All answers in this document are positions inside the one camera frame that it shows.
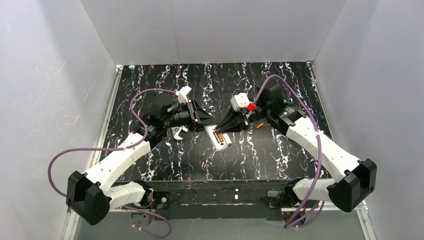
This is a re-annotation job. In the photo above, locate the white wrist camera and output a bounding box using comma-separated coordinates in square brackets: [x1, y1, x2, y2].
[230, 93, 256, 113]
[174, 85, 192, 104]

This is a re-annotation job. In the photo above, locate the white remote battery cover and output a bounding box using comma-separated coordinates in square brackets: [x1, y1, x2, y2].
[223, 133, 232, 146]

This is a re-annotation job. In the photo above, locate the aluminium frame rail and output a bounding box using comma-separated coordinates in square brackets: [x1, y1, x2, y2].
[61, 65, 124, 240]

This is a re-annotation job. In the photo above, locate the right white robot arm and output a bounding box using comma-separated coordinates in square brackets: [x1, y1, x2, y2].
[215, 83, 377, 213]

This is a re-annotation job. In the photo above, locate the white remote control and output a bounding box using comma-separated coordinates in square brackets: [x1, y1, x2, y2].
[204, 124, 232, 152]

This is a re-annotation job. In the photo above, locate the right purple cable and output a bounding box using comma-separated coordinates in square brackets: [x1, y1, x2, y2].
[252, 74, 326, 230]

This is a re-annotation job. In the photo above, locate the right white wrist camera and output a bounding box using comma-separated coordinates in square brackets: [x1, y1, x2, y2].
[230, 93, 256, 113]

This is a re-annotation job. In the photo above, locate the orange battery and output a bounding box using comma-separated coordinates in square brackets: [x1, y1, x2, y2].
[256, 122, 264, 130]
[213, 131, 224, 144]

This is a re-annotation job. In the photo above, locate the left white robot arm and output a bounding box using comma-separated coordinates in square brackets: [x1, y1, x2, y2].
[66, 99, 215, 226]

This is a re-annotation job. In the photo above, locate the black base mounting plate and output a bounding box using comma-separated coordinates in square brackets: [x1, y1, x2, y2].
[120, 180, 319, 221]

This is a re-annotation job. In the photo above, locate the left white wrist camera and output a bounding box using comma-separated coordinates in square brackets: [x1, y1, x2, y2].
[174, 85, 192, 104]

